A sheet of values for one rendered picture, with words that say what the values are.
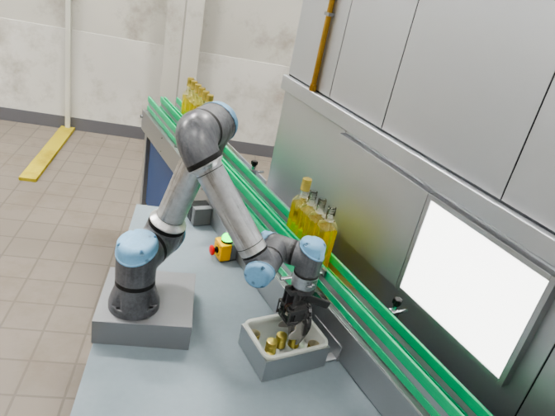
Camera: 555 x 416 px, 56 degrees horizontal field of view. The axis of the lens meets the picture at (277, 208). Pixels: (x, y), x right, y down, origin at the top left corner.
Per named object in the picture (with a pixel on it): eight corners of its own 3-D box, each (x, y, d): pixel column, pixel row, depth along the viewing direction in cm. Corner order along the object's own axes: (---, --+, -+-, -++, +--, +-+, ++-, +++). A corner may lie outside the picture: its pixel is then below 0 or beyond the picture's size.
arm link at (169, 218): (124, 253, 158) (188, 100, 132) (149, 234, 171) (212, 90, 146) (157, 275, 157) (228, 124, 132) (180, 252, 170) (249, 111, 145)
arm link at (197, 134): (186, 110, 121) (282, 284, 132) (206, 101, 131) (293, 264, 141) (150, 130, 126) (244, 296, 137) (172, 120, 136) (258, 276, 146)
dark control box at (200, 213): (210, 225, 223) (212, 208, 220) (192, 227, 219) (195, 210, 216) (203, 215, 230) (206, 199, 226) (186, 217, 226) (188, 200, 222)
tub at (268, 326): (325, 365, 160) (332, 343, 156) (261, 382, 149) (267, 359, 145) (297, 328, 173) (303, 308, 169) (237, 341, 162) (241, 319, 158)
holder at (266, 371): (339, 362, 163) (344, 343, 160) (261, 382, 150) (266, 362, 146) (310, 327, 176) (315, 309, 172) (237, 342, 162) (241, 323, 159)
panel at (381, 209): (508, 385, 134) (565, 277, 119) (500, 387, 132) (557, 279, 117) (324, 215, 201) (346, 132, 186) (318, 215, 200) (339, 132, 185)
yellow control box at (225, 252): (235, 261, 203) (238, 244, 200) (218, 262, 199) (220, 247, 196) (229, 251, 208) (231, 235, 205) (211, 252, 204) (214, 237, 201)
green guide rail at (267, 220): (312, 284, 175) (317, 264, 171) (310, 285, 174) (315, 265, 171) (161, 109, 305) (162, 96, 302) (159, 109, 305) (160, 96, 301)
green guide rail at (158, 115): (293, 287, 171) (298, 267, 167) (291, 287, 170) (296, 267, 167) (149, 109, 302) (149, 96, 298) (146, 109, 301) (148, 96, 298)
